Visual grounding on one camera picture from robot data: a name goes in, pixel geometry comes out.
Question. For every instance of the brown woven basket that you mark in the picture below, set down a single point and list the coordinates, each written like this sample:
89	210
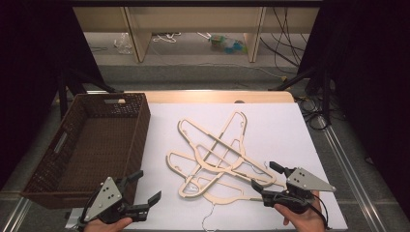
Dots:
96	151

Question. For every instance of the beige shelf unit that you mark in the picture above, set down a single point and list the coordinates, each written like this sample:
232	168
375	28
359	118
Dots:
193	19

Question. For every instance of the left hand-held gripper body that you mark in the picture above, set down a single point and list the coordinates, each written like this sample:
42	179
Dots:
106	196

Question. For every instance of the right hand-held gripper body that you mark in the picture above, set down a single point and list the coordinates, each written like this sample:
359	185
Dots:
306	182

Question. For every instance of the wooden table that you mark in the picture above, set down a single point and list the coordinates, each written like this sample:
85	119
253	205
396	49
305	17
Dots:
209	96

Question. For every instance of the metal floor rail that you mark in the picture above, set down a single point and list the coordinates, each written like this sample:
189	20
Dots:
349	175
14	212

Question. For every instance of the person's right hand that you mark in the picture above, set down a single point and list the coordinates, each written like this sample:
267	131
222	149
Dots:
306	222

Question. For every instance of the white table sheet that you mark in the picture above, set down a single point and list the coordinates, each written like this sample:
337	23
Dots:
283	135

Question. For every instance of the black metal stand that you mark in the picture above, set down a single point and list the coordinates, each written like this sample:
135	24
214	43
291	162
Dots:
64	93
325	90

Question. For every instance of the clear plastic bag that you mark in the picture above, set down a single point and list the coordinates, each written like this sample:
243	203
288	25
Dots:
122	43

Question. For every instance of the person's left hand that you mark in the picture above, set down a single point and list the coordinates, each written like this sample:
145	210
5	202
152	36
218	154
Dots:
106	226

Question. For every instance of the colourful plastic bag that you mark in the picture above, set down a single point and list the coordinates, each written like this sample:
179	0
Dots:
227	44

